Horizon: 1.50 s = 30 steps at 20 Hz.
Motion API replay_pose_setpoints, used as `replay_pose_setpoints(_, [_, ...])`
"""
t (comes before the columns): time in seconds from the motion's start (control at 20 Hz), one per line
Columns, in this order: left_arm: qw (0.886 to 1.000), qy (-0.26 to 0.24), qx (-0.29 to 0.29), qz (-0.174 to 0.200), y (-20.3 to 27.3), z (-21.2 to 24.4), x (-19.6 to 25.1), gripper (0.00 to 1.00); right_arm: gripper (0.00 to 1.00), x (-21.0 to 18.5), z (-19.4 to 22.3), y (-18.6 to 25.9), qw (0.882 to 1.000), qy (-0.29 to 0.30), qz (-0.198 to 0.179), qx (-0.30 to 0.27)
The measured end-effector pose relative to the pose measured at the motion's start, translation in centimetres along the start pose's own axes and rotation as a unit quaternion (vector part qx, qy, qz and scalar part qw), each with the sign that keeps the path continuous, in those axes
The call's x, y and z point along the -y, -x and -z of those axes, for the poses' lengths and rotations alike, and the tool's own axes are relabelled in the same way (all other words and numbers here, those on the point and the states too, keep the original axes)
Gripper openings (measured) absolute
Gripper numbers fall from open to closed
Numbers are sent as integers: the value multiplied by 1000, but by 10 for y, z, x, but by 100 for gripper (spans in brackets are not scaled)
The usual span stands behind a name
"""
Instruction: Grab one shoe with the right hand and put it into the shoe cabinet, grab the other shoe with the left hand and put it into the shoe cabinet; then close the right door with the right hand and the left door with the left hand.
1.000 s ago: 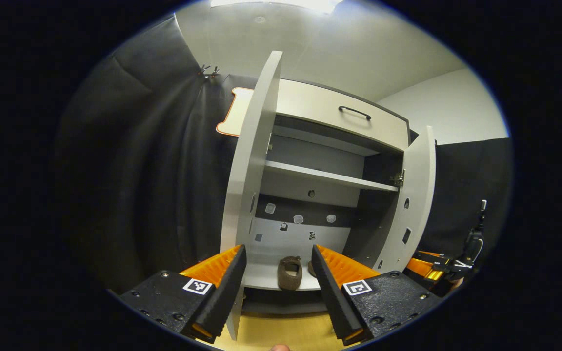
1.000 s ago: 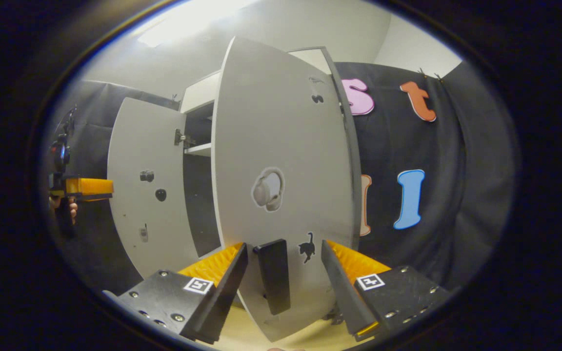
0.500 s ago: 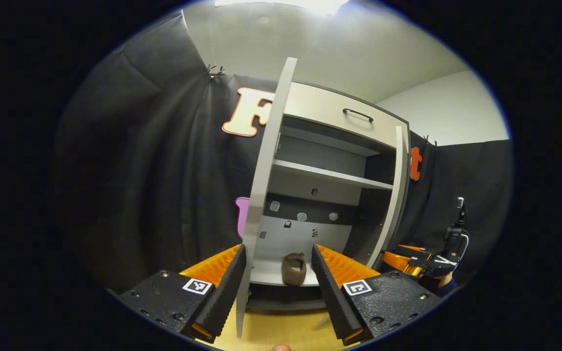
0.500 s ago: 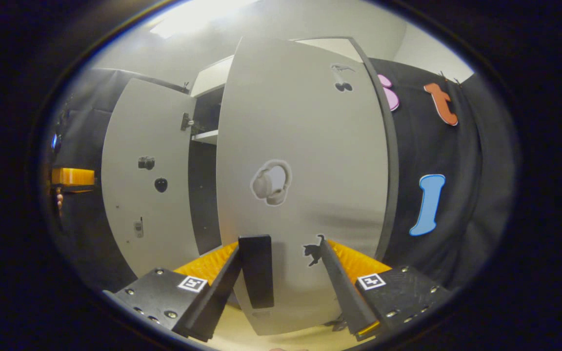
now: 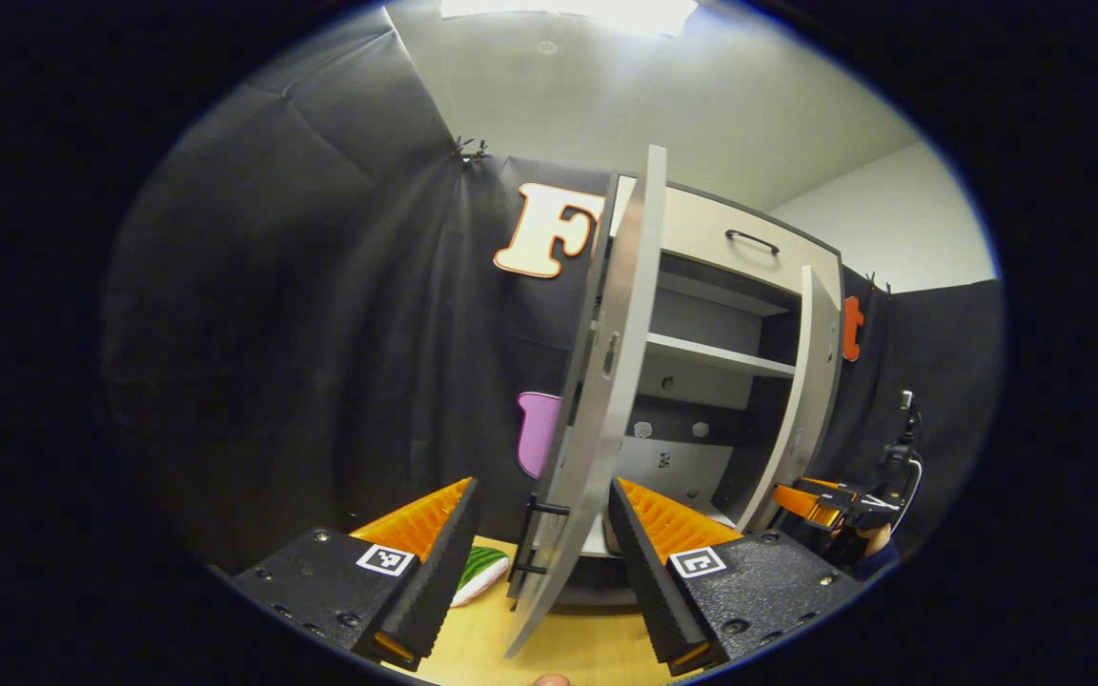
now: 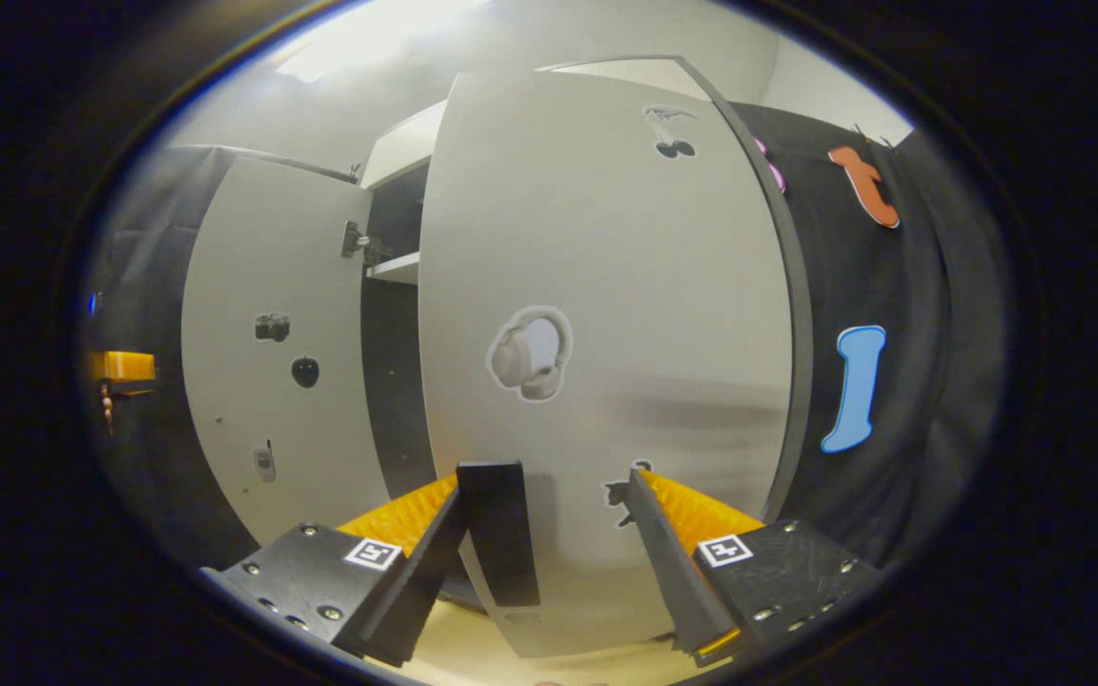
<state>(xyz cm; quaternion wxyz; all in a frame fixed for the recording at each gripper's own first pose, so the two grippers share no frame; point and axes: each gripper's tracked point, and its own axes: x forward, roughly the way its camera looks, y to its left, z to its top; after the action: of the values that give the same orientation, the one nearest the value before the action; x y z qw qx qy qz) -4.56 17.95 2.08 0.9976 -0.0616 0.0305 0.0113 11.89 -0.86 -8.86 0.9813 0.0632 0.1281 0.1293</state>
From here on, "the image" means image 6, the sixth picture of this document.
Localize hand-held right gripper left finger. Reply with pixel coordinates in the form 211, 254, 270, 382
201, 474, 470, 668

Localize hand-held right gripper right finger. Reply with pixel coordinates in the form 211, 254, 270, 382
627, 467, 884, 668

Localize white door with camera sticker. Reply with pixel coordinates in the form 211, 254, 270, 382
182, 157, 394, 550

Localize white shoe cabinet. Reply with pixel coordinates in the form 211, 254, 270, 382
182, 55, 813, 658

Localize white door with headphone sticker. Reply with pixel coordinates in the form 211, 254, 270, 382
418, 57, 813, 658

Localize metal door hinge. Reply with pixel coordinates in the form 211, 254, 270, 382
341, 221, 394, 267

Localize white cabinet shelf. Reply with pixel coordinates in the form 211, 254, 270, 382
367, 251, 422, 286

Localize white cabinet drawer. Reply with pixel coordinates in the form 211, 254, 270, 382
361, 100, 451, 190

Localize black door handle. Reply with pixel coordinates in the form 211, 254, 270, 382
457, 462, 543, 609

